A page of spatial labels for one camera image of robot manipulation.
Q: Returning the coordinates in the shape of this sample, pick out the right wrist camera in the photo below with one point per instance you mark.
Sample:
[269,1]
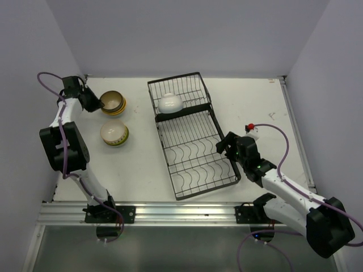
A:
[252,131]

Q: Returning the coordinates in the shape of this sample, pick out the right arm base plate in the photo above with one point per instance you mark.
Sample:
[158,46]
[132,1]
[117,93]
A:
[249,213]

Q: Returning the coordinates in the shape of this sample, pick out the white black striped bowl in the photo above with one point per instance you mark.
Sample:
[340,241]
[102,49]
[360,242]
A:
[113,131]

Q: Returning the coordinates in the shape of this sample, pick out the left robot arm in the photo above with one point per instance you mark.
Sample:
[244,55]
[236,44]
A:
[64,146]

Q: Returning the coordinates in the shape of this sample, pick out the lime yellow bowl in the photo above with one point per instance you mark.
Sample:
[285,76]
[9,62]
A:
[124,138]

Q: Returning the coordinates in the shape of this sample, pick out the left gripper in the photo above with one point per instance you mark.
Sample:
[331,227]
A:
[96,103]

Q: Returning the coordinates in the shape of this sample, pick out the aluminium mounting rail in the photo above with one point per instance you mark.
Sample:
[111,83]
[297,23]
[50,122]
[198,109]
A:
[186,214]

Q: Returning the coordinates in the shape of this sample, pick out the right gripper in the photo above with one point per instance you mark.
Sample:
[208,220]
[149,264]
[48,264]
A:
[229,139]

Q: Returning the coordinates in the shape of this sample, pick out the white ceramic bowl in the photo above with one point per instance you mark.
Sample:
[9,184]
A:
[170,103]

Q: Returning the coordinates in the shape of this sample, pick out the dark patterned bowl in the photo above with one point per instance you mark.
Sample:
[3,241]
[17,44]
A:
[112,101]

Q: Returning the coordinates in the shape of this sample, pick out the black wire dish rack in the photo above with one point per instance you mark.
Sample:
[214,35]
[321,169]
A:
[189,137]

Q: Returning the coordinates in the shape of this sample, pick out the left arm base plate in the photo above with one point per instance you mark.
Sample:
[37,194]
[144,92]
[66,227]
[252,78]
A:
[124,214]

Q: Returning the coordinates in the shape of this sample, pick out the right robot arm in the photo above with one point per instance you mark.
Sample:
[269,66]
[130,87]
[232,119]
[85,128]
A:
[321,221]

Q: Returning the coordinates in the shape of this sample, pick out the orange yellow bowl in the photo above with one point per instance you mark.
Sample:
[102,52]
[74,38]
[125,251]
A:
[113,113]

